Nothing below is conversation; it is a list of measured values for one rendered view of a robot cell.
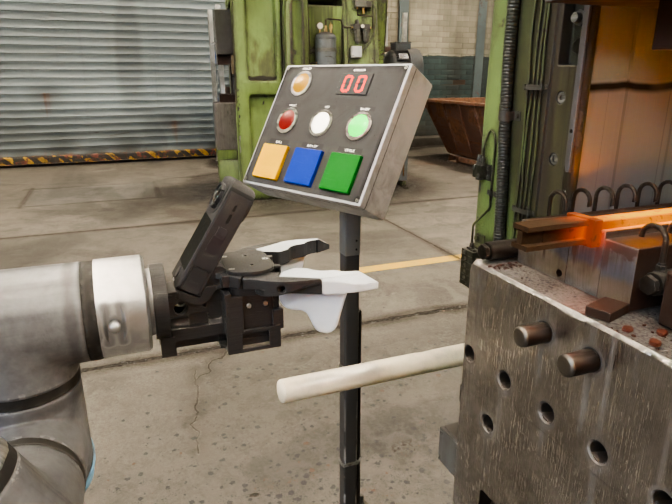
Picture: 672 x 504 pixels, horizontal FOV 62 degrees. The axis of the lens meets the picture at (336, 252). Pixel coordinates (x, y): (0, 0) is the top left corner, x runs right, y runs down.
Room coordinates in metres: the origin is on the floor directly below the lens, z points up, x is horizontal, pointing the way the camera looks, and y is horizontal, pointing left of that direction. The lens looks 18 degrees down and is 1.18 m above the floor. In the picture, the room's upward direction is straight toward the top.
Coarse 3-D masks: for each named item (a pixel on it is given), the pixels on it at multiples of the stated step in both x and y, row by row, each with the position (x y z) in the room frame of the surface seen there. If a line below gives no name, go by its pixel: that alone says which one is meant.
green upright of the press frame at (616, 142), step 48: (528, 0) 1.03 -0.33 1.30; (528, 48) 1.02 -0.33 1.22; (624, 48) 0.92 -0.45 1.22; (624, 96) 0.93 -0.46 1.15; (528, 144) 0.99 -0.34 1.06; (576, 144) 0.90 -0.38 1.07; (624, 144) 0.94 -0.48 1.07; (480, 192) 1.11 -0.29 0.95; (528, 192) 0.98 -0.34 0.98; (624, 192) 0.94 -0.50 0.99
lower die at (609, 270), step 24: (552, 216) 0.80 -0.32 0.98; (600, 240) 0.65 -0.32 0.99; (624, 240) 0.64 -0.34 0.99; (648, 240) 0.64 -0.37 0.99; (528, 264) 0.76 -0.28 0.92; (552, 264) 0.72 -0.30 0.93; (576, 264) 0.68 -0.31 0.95; (600, 264) 0.65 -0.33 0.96; (624, 264) 0.62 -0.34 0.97; (648, 264) 0.61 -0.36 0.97; (600, 288) 0.64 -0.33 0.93; (624, 288) 0.61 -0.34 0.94
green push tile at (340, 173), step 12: (336, 156) 1.04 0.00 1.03; (348, 156) 1.03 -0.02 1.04; (360, 156) 1.01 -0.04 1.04; (336, 168) 1.03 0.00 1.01; (348, 168) 1.01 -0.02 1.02; (324, 180) 1.03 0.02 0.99; (336, 180) 1.01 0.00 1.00; (348, 180) 0.99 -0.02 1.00; (336, 192) 1.01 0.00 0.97; (348, 192) 0.98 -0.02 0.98
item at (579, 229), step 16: (528, 224) 0.64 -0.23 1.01; (544, 224) 0.64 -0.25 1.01; (560, 224) 0.64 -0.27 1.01; (576, 224) 0.65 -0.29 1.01; (592, 224) 0.65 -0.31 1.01; (608, 224) 0.66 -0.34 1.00; (624, 224) 0.67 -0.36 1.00; (640, 224) 0.68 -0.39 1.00; (528, 240) 0.63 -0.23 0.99; (544, 240) 0.64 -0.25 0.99; (560, 240) 0.65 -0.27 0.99; (576, 240) 0.65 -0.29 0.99; (592, 240) 0.65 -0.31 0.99
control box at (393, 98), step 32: (352, 64) 1.16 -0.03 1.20; (384, 64) 1.10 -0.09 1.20; (288, 96) 1.24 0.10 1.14; (320, 96) 1.17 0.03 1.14; (352, 96) 1.11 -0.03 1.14; (384, 96) 1.06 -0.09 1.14; (416, 96) 1.07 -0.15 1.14; (288, 128) 1.18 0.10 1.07; (384, 128) 1.02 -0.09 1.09; (416, 128) 1.07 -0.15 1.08; (256, 160) 1.20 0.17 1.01; (288, 160) 1.13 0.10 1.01; (384, 160) 1.01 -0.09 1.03; (288, 192) 1.09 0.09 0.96; (320, 192) 1.03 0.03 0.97; (352, 192) 0.98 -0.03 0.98; (384, 192) 1.01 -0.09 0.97
